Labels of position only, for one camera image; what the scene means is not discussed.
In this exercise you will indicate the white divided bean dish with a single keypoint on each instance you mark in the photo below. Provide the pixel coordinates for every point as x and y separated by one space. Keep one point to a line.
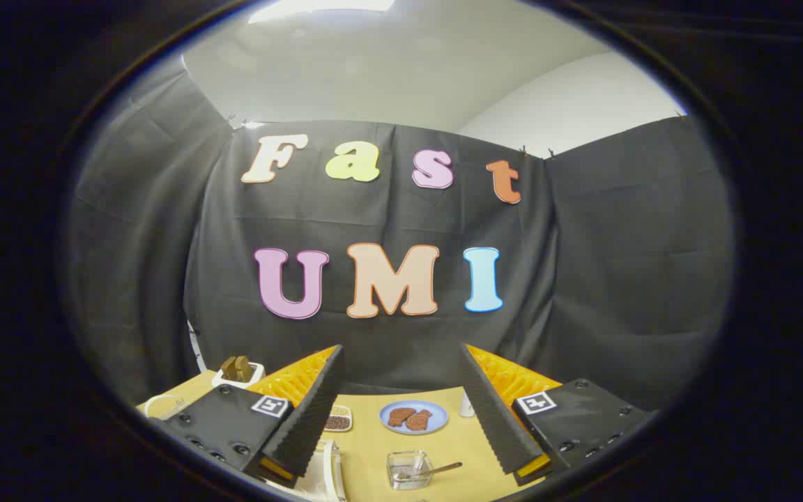
338 420

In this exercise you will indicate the white toaster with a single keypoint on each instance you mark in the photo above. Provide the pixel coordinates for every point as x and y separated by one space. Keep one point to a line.
248 376

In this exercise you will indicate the clear glass basket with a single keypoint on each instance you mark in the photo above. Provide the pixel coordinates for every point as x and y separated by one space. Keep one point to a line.
405 474

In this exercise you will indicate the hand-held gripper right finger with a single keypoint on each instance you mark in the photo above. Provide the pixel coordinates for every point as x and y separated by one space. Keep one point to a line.
495 418

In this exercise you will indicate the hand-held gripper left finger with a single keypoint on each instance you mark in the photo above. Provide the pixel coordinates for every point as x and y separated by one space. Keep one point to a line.
304 418

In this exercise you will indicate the brown bread slice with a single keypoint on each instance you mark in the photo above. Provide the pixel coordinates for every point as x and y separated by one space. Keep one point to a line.
237 368

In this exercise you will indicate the blue plate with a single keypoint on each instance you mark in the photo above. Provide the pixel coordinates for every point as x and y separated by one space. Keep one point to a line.
440 417

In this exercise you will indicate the metal spoon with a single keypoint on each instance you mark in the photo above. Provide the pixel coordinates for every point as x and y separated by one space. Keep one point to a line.
443 469

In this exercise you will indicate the clear plastic bottle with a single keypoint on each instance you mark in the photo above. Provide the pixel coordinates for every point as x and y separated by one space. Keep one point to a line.
466 406

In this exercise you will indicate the brown meat piece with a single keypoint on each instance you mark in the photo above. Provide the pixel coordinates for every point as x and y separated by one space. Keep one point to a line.
400 416
419 420

